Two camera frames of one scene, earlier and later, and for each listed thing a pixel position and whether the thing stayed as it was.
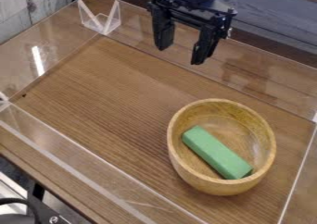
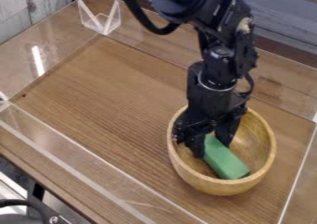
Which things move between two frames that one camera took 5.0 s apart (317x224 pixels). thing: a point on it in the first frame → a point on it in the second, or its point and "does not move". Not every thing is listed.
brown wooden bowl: [241, 129] does not move
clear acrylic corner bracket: [102, 23] does not move
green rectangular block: [215, 154] does not move
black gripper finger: [206, 43] → [226, 126]
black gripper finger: [162, 26] → [195, 143]
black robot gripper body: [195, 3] → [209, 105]
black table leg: [39, 192] does not move
